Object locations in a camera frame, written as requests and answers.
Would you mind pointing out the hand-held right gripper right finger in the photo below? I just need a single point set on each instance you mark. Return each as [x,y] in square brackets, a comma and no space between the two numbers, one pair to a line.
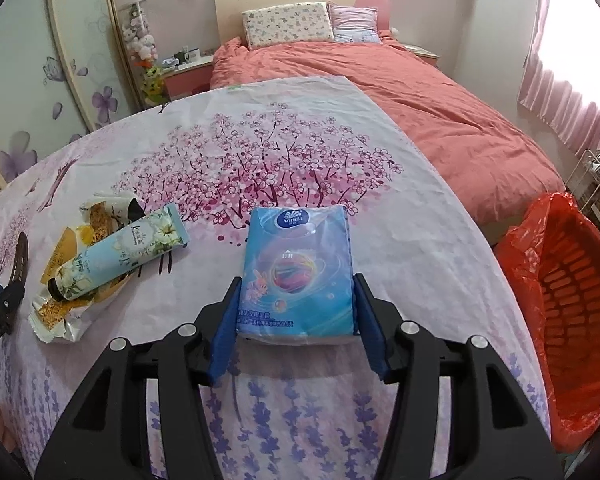
[372,330]

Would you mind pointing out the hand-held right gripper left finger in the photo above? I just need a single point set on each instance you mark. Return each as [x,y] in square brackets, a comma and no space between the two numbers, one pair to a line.
[225,340]

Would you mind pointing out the yellow snack wrapper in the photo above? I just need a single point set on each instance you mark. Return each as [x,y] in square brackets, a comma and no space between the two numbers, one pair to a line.
[55,320]

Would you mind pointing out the floral hand cream tube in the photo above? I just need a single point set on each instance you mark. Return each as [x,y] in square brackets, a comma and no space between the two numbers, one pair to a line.
[115,255]

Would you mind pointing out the blue tissue pack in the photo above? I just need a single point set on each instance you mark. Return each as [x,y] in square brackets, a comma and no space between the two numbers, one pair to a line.
[295,270]

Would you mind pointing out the red laundry basket with liner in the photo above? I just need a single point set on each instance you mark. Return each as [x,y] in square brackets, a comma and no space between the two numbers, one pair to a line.
[517,270]

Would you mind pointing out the wardrobe with purple flower doors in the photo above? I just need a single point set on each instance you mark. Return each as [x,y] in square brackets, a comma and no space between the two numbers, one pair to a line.
[55,85]

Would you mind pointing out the floral printed tablecloth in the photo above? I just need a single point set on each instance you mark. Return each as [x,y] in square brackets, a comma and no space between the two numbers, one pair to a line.
[280,150]

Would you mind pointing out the yellow green plush toy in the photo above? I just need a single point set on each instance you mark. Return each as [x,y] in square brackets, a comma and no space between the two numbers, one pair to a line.
[153,85]

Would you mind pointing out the coral bed duvet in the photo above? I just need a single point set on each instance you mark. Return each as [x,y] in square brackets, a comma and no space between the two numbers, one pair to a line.
[430,110]

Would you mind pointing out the pink and white nightstand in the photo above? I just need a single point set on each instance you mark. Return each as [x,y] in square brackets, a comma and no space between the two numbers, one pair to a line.
[422,55]
[187,80]

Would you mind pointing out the clear holder of plush toys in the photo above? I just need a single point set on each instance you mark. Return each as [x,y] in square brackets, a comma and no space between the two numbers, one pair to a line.
[139,35]

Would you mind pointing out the white mug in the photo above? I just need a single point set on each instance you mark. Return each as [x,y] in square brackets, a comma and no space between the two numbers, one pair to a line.
[190,56]

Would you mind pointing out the pink striped pillow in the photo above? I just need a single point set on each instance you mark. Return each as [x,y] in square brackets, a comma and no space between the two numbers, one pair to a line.
[355,22]

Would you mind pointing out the pink curtain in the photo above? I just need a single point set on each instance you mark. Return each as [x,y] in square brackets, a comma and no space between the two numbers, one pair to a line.
[565,85]

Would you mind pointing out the white floral pillow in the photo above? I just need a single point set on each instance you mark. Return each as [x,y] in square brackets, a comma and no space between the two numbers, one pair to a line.
[287,25]

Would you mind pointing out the cream and pink headboard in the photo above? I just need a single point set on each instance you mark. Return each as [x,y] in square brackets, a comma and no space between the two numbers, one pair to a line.
[230,10]

